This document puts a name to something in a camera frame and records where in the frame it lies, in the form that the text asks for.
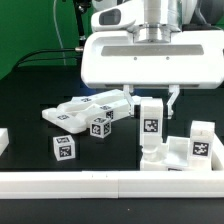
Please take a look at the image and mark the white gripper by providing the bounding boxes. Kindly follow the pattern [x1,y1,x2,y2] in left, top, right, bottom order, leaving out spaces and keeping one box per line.
[81,30,224,119]

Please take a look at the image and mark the white chair seat part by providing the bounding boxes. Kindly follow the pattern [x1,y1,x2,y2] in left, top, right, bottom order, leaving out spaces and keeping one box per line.
[140,136,211,171]

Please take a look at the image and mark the white flat chair part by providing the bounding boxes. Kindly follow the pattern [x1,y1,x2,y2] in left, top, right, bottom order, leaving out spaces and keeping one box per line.
[42,108,87,134]

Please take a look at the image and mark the white long bar part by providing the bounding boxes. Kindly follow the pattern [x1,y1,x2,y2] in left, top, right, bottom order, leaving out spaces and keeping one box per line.
[76,99,130,124]

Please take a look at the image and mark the white tagged cube middle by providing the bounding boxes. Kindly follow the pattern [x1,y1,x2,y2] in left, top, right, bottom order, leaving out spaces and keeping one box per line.
[90,117,111,138]

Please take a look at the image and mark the white tagged cube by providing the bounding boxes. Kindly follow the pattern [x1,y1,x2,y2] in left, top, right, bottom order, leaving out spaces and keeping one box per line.
[53,135,76,161]
[90,117,111,138]

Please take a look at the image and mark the white bar part upper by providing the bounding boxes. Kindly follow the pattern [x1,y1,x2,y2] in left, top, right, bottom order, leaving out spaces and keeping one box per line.
[57,89,124,112]

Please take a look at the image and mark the white tagged cube front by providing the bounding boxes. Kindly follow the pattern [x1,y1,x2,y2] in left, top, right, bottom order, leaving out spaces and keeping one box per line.
[53,135,76,161]

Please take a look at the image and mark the white left fence piece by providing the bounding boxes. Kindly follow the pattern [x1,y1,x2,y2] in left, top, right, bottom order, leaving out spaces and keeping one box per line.
[0,128,9,156]

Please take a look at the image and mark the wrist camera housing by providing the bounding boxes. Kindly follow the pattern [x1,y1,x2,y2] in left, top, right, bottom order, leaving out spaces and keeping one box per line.
[91,8,135,32]

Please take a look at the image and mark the white right fence rail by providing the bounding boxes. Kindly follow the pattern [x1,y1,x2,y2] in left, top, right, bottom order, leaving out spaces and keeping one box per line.
[211,135,224,172]

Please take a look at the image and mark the white fence rail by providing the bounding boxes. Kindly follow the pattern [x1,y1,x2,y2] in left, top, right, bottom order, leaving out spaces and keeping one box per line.
[211,135,224,172]
[0,171,224,199]

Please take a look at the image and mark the white front fence rail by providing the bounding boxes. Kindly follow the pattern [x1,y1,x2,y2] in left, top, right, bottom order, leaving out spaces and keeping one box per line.
[0,171,224,199]

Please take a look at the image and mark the black cables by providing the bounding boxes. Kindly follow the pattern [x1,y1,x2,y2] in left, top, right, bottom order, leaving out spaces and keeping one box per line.
[12,47,84,70]

